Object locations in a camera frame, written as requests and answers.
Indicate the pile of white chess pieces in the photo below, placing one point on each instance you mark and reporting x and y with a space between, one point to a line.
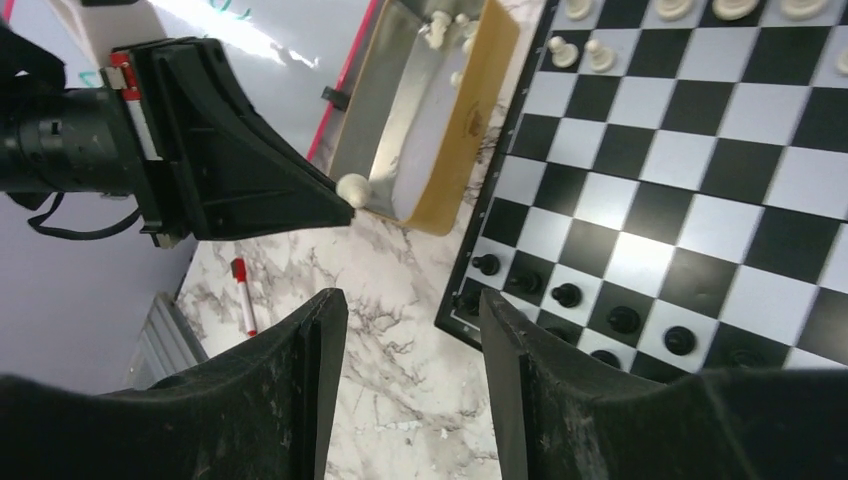
448 34

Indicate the aluminium extrusion rail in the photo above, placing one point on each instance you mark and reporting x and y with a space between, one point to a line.
166 345

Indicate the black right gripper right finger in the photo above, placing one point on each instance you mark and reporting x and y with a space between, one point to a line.
559 413

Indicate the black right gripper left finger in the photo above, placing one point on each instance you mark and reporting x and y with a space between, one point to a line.
263 409

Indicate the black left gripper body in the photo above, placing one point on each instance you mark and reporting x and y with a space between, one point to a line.
56 139

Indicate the black and white chessboard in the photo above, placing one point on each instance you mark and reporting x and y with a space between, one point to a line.
702 182

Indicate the pink framed whiteboard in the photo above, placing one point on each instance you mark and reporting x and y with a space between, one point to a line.
283 53

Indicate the red capped marker pen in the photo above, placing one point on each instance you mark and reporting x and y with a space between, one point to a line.
239 273

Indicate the white chess piece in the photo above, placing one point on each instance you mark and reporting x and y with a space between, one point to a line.
577 10
355 189
563 53
602 58
841 62
673 10
800 10
732 10

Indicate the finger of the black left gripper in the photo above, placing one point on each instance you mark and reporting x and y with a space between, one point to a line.
206 163

